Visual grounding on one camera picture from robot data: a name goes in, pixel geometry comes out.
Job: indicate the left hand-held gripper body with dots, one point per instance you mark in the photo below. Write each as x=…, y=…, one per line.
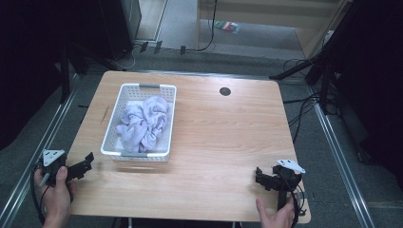
x=54, y=164

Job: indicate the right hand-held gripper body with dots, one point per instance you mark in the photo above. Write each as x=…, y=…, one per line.
x=286, y=177

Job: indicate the white plastic basket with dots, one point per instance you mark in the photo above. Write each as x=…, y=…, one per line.
x=114, y=139

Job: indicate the lavender cloth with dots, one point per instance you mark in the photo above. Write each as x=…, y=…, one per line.
x=142, y=123

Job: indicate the person's right hand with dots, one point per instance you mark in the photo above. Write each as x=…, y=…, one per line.
x=276, y=217

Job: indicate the person's left hand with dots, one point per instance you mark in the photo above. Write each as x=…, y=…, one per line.
x=57, y=198

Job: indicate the black round table grommet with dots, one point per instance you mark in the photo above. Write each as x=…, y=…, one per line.
x=225, y=91

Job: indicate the black metal stand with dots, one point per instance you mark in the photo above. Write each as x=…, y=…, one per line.
x=326, y=53

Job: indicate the black cabinet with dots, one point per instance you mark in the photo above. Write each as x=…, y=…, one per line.
x=123, y=25

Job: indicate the colourful packet on floor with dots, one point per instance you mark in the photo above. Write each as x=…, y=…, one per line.
x=227, y=26

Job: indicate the light wooden shelf unit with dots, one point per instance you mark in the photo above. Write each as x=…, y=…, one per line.
x=269, y=9

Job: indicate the aluminium floor rail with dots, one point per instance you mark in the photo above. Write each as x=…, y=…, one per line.
x=38, y=148
x=343, y=158

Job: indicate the black metal post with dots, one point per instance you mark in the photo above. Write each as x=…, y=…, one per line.
x=65, y=76

